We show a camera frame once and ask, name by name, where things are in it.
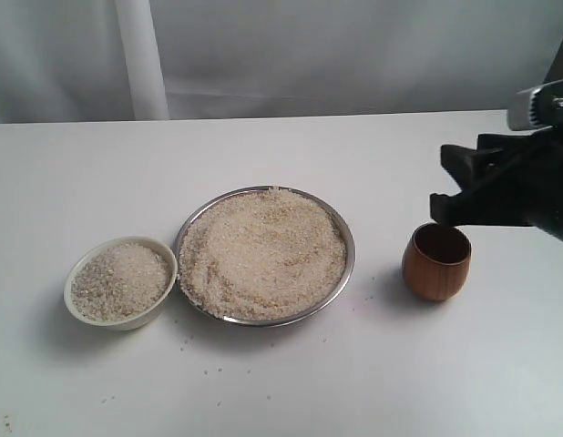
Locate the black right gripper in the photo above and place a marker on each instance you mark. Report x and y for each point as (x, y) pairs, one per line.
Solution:
(533, 197)

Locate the brown wooden cup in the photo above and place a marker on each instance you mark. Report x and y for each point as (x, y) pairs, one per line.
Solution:
(436, 262)

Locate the rice in steel tray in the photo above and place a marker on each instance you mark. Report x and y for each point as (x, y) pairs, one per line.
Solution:
(261, 256)

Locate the rice in white bowl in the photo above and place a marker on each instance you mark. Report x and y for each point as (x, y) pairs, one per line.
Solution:
(120, 282)

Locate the white ceramic bowl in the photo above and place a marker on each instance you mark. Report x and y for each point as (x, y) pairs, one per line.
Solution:
(140, 319)

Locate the round steel tray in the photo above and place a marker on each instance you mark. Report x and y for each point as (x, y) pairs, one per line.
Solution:
(339, 223)

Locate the white backdrop curtain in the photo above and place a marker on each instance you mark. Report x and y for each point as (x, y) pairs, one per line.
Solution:
(69, 61)

